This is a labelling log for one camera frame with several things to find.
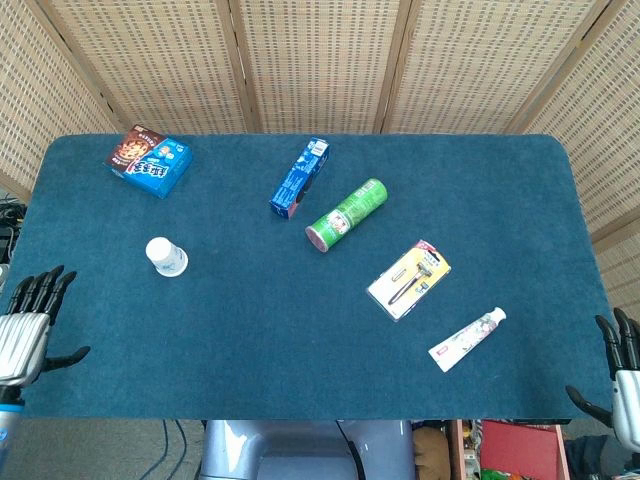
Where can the green chips can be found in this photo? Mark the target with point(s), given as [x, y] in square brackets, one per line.
[347, 215]

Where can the razor blister pack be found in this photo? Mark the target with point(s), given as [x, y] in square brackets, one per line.
[410, 280]

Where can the bamboo folding screen panel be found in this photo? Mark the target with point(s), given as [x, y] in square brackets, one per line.
[35, 100]
[320, 65]
[605, 150]
[480, 65]
[160, 65]

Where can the dark blue cloth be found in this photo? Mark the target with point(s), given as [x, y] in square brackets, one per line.
[592, 457]

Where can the brown plush item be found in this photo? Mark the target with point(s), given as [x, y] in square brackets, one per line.
[430, 452]

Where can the white floral toothpaste tube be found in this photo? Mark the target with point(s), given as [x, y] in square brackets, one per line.
[465, 340]

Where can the long blue cookie box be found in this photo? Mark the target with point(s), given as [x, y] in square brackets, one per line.
[299, 180]

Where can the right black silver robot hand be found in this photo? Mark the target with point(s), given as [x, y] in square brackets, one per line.
[627, 400]

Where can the blue carpet table cover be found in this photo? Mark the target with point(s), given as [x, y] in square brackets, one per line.
[280, 325]

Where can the blue brown cookie box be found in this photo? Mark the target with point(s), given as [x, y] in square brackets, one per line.
[150, 162]

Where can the red box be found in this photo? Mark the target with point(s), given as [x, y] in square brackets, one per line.
[520, 450]

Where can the grey robot torso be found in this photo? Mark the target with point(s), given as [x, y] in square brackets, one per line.
[300, 450]

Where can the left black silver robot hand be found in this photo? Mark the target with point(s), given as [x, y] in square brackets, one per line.
[22, 340]

